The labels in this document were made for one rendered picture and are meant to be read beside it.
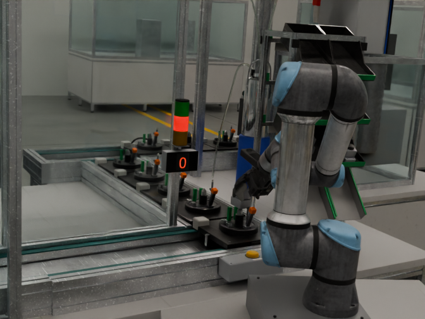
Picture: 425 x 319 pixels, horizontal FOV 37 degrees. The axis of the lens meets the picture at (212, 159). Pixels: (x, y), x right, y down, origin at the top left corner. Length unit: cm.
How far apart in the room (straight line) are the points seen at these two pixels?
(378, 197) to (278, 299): 168
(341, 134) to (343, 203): 75
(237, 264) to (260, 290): 19
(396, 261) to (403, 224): 112
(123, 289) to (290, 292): 49
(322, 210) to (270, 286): 60
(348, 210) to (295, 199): 84
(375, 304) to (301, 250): 49
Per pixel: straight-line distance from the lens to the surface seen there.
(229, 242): 215
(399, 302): 215
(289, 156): 164
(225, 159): 360
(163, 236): 224
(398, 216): 355
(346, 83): 163
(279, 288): 187
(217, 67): 1164
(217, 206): 246
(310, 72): 162
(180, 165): 220
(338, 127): 175
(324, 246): 169
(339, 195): 250
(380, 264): 243
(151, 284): 196
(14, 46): 163
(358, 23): 333
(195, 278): 203
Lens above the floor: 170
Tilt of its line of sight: 13 degrees down
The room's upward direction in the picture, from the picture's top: 4 degrees clockwise
